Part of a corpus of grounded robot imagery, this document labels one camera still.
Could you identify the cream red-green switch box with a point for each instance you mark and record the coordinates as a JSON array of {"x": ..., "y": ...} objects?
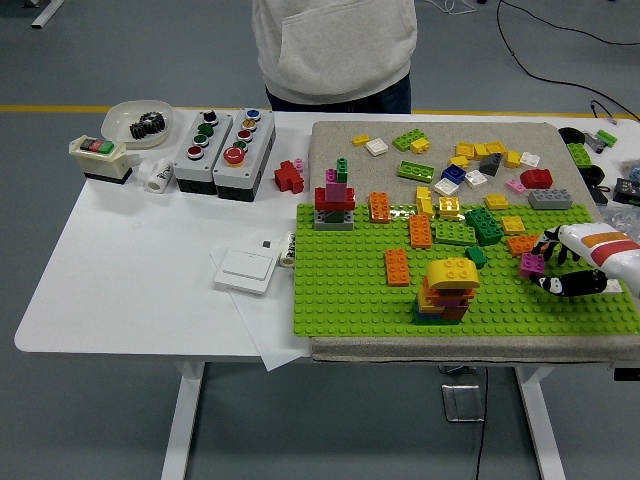
[{"x": 100, "y": 162}]

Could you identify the grey four-button control box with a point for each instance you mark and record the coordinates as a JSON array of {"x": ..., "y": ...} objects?
[{"x": 187, "y": 172}]

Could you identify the white wall switch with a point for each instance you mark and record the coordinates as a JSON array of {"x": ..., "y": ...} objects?
[{"x": 245, "y": 272}]

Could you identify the dark grey slope brick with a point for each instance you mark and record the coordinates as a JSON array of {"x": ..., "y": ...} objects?
[{"x": 491, "y": 164}]

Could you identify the grey-brown mat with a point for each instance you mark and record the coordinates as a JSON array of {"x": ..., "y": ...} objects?
[{"x": 340, "y": 145}]

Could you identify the green studded baseplate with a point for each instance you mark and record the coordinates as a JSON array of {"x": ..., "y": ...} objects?
[{"x": 350, "y": 300}]

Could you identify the brick tower with yellow arch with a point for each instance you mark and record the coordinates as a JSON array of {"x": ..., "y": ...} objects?
[{"x": 452, "y": 275}]

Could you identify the small dark green brick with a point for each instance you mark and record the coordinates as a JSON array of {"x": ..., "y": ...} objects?
[{"x": 476, "y": 256}]

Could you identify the silver floor socket box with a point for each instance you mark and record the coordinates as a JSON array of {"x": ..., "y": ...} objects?
[{"x": 462, "y": 402}]

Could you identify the grey emergency-stop control box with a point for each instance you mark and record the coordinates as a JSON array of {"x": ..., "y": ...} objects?
[{"x": 250, "y": 170}]

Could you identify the red brick cluster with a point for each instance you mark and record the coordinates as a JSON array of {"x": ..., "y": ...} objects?
[{"x": 286, "y": 176}]

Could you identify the white printed cylinder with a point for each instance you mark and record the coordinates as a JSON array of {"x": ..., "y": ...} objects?
[{"x": 287, "y": 252}]

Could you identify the small pink brick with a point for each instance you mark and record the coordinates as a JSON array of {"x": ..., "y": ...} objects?
[{"x": 298, "y": 164}]

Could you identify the small yellow brick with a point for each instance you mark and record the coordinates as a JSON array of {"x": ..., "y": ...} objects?
[
  {"x": 425, "y": 206},
  {"x": 423, "y": 192},
  {"x": 420, "y": 146},
  {"x": 361, "y": 139},
  {"x": 458, "y": 161}
]

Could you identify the white furniture foot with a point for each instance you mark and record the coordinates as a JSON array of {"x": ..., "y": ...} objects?
[{"x": 47, "y": 12}]

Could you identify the small black block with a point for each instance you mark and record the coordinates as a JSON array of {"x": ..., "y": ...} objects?
[{"x": 600, "y": 195}]

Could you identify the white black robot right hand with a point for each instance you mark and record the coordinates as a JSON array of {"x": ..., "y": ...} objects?
[{"x": 600, "y": 245}]

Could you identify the white pipe tee fitting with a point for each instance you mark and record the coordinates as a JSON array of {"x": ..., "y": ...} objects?
[{"x": 159, "y": 177}]

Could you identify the person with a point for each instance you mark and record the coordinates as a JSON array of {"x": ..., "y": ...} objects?
[{"x": 330, "y": 50}]

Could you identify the red curved brick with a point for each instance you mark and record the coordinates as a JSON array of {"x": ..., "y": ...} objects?
[{"x": 536, "y": 178}]

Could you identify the white table leg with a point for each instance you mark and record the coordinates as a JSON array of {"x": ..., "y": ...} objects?
[
  {"x": 542, "y": 430},
  {"x": 182, "y": 425}
]

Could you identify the pink flat brick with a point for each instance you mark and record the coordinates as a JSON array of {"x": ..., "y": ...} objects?
[{"x": 515, "y": 186}]

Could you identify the clear plastic bag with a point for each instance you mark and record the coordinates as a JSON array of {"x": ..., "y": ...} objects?
[{"x": 622, "y": 216}]

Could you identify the white square brick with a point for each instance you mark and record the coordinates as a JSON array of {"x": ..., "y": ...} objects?
[
  {"x": 475, "y": 178},
  {"x": 529, "y": 159},
  {"x": 376, "y": 146},
  {"x": 615, "y": 287},
  {"x": 446, "y": 186}
]

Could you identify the brick tower with grey base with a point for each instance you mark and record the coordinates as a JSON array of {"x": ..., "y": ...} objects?
[{"x": 334, "y": 200}]

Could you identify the yellow square brick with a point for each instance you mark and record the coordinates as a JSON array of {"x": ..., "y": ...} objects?
[
  {"x": 449, "y": 207},
  {"x": 496, "y": 147},
  {"x": 496, "y": 201},
  {"x": 465, "y": 149},
  {"x": 481, "y": 150},
  {"x": 512, "y": 158},
  {"x": 512, "y": 225}
]

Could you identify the light green flat brick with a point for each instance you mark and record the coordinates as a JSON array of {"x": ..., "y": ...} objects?
[{"x": 415, "y": 170}]

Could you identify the orange two-by-four brick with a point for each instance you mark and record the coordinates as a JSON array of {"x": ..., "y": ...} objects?
[
  {"x": 517, "y": 245},
  {"x": 379, "y": 206},
  {"x": 396, "y": 267},
  {"x": 420, "y": 231}
]

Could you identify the black metal gear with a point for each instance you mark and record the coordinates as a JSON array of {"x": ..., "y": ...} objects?
[
  {"x": 154, "y": 119},
  {"x": 142, "y": 131}
]

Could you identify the black button pad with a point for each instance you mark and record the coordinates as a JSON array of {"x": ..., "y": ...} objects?
[{"x": 627, "y": 189}]

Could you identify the black table controller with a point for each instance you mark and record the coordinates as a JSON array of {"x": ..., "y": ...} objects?
[{"x": 627, "y": 374}]

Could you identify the grey two-by-four brick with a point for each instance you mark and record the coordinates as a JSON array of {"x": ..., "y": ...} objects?
[{"x": 550, "y": 199}]

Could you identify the pink two-by-two brick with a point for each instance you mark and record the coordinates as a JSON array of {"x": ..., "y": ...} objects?
[{"x": 530, "y": 266}]

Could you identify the blue two-by-two brick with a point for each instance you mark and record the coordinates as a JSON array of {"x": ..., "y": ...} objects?
[{"x": 453, "y": 173}]

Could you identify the small light green brick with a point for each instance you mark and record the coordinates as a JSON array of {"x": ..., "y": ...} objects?
[{"x": 606, "y": 136}]

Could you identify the clear bag of blue parts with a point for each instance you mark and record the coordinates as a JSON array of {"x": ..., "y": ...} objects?
[{"x": 634, "y": 172}]

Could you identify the dark green two-by-four brick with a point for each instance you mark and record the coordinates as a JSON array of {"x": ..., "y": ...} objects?
[{"x": 483, "y": 226}]

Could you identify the small grey device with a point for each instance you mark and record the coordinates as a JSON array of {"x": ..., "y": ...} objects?
[{"x": 594, "y": 141}]

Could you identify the white plastic bowl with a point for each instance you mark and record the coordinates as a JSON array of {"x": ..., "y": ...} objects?
[{"x": 117, "y": 122}]

